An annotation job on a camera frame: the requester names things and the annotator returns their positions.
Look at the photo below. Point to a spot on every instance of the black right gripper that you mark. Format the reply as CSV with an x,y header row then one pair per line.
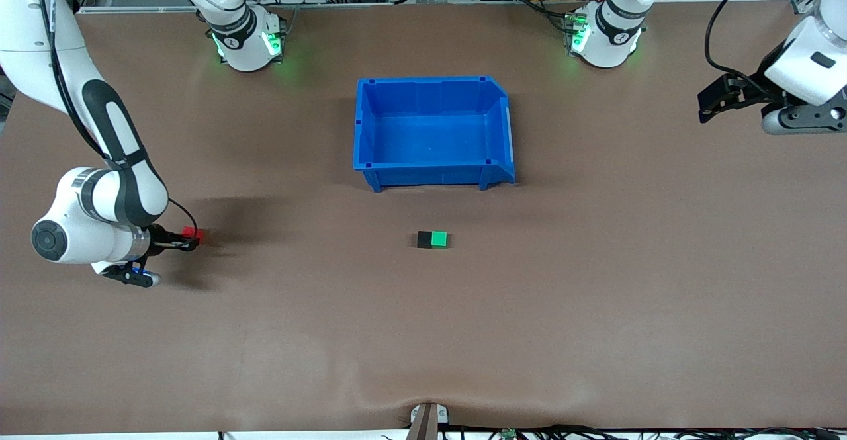
x,y
159,237

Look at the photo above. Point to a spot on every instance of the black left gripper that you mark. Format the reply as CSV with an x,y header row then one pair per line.
x,y
752,90

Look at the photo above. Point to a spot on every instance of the brown table mat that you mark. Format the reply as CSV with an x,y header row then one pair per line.
x,y
265,334

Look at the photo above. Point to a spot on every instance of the red cube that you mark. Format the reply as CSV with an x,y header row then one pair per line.
x,y
195,233

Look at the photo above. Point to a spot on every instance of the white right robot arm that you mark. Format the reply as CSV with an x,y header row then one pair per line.
x,y
73,228

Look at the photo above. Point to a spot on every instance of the black cube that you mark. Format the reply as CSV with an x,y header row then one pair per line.
x,y
423,240

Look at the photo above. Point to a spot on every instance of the blue plastic storage bin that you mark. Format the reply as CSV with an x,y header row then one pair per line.
x,y
430,129

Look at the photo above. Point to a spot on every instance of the metal table edge clamp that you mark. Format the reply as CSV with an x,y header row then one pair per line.
x,y
429,420

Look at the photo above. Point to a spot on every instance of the green cube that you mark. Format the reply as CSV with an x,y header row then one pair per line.
x,y
439,239

